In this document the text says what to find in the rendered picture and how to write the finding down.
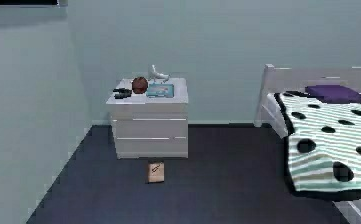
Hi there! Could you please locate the teal book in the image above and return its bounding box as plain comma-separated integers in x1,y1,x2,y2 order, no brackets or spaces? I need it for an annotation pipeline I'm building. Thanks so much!
145,83,175,99

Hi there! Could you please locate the white chest of drawers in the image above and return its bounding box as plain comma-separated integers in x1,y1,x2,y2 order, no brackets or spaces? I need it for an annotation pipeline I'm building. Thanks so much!
105,77,190,160

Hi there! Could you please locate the brown ball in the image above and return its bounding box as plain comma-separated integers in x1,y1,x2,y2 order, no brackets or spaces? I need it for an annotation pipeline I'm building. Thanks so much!
131,76,149,95

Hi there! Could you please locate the black remote control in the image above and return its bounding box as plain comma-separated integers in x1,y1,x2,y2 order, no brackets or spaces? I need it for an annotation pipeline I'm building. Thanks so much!
112,87,133,100

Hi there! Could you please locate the white bed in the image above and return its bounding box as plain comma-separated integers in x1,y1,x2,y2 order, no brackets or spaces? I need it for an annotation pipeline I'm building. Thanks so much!
253,63,361,224

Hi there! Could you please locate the striped spotted blanket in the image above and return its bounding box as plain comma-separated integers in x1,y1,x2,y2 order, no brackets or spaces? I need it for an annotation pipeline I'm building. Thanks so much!
274,90,361,202

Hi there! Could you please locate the purple pillow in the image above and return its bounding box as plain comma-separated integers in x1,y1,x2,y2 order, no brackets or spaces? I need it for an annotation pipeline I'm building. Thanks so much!
304,84,361,105

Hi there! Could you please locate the dark window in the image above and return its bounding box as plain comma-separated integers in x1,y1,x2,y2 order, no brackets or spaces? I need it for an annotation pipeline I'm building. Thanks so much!
0,0,69,7

